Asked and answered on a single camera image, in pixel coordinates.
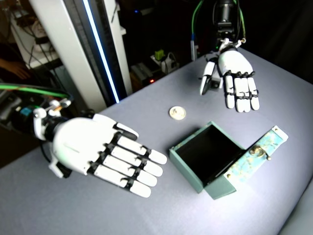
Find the green cable grey plug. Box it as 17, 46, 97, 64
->
190, 0, 205, 62

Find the white power strip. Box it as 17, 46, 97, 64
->
150, 49, 180, 74

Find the small white round disc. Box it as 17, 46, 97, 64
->
168, 105, 187, 122

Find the teal floral box lid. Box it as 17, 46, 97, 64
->
203, 125, 289, 201

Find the person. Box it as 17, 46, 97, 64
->
0, 43, 31, 80

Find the grey table cloth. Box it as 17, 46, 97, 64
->
0, 47, 313, 235

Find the thick green cable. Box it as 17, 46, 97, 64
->
0, 82, 75, 101

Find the white column blue light strip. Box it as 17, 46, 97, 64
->
28, 0, 134, 108

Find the thin green cable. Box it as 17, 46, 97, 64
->
233, 0, 247, 46

